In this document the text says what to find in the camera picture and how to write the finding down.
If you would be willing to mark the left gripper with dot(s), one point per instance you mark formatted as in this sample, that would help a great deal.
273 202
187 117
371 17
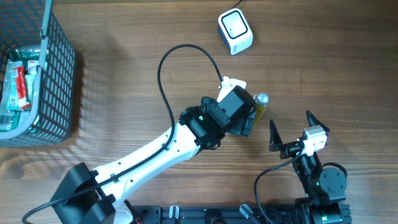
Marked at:
245 127

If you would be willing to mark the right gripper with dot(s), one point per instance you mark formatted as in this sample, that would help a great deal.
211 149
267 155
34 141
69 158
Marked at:
276 143

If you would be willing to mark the yellow oil bottle silver cap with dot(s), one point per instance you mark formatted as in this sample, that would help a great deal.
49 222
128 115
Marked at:
262 101

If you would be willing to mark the red white tube packet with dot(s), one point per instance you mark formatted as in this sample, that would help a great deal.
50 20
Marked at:
23 78

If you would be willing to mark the green 3M gloves packet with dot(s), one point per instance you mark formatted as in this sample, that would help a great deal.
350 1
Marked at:
9 90

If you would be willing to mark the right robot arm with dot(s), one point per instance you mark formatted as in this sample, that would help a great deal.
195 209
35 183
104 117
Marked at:
324 184

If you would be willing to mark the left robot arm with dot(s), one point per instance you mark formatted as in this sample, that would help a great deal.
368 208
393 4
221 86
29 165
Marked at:
99 195

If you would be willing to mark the white barcode scanner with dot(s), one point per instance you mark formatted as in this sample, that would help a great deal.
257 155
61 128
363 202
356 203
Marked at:
235 31

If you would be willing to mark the dark grey mesh basket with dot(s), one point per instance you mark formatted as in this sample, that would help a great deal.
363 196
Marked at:
33 25

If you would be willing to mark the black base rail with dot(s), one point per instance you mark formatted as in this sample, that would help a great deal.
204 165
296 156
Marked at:
217 214

